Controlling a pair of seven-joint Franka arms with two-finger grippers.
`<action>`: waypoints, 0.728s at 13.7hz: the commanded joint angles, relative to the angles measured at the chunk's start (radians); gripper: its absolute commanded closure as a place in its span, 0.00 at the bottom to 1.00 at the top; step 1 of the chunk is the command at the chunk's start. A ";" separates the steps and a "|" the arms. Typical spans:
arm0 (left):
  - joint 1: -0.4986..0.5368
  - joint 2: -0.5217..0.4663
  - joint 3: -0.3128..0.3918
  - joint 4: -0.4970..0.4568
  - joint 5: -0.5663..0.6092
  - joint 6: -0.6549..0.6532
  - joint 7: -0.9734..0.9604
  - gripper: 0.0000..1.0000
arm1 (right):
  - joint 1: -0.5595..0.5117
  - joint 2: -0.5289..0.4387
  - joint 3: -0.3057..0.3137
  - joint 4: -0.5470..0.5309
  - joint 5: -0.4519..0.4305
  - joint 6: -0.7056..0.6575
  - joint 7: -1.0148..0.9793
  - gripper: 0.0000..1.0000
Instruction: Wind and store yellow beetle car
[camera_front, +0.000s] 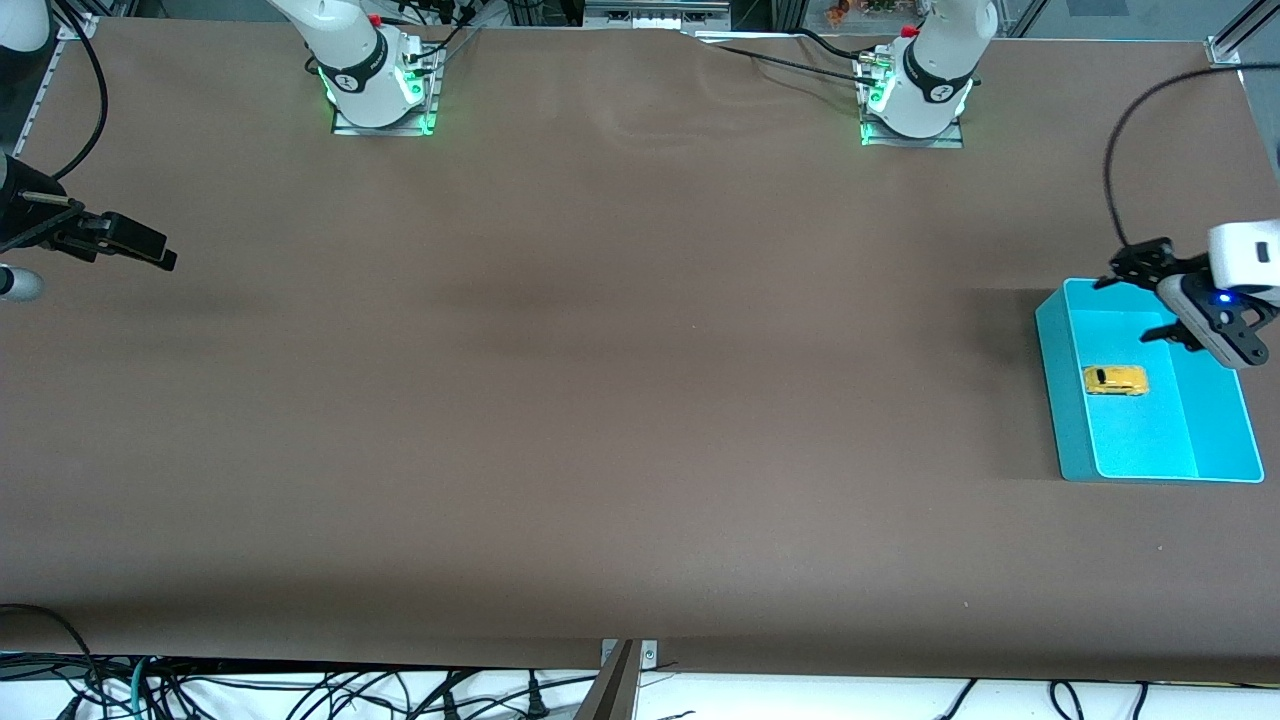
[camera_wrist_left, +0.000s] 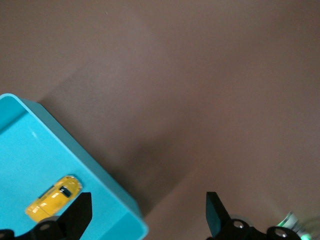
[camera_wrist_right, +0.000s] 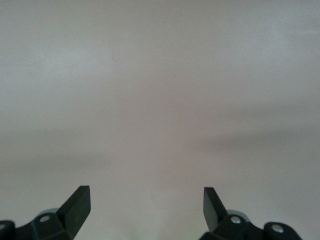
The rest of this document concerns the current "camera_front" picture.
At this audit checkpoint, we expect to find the yellow toy beetle car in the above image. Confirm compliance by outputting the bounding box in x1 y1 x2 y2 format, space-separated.
1082 364 1151 398

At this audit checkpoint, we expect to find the cyan plastic storage bin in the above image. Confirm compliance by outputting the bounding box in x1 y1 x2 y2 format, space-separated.
1035 277 1267 485

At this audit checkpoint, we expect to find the grey metal background box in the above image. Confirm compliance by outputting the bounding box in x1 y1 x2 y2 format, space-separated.
583 0 732 32

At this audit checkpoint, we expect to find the dark support beam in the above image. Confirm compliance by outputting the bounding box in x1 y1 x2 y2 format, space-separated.
574 640 641 720

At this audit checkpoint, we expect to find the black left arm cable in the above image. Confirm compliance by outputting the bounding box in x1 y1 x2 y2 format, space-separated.
1102 62 1280 251

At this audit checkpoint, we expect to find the aluminium frame rail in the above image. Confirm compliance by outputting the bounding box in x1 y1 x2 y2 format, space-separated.
1206 0 1280 68
18 12 101 151

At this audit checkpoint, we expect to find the black base connector cable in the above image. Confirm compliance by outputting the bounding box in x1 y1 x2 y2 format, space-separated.
405 0 487 65

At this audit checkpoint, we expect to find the short black table cable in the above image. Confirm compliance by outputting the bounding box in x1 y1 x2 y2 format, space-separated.
795 26 871 61

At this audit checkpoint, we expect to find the long black table cable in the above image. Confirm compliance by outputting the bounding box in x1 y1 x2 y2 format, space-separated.
680 28 881 87

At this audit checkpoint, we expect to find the small metal table bracket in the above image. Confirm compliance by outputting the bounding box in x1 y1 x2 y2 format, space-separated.
600 639 659 671

